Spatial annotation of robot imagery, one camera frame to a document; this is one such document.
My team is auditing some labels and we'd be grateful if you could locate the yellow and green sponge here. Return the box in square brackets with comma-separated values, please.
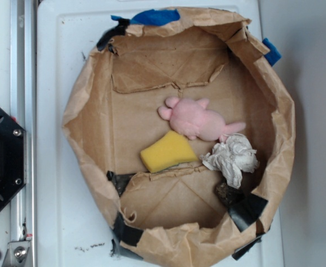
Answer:
[140, 130, 198, 173]

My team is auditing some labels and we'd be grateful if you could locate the brown paper bag bin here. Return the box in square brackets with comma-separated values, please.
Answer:
[63, 7, 295, 266]

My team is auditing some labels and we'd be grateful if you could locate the pink plush pig toy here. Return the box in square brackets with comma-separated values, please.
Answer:
[157, 96, 246, 142]

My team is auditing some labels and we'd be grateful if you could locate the crumpled white paper tissue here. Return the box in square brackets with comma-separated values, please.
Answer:
[200, 133, 259, 189]

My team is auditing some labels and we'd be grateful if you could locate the dark brown rock chunk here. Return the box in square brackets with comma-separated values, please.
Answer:
[215, 182, 245, 207]

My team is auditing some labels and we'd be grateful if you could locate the white plastic tray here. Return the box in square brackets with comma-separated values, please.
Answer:
[36, 1, 284, 266]

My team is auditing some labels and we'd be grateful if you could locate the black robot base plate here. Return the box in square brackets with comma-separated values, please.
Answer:
[0, 108, 26, 212]

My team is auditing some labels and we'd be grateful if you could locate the aluminium extrusion rail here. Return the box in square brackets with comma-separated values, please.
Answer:
[10, 1, 39, 266]

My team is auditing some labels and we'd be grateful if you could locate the metal corner bracket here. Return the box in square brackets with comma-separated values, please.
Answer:
[2, 240, 31, 267]

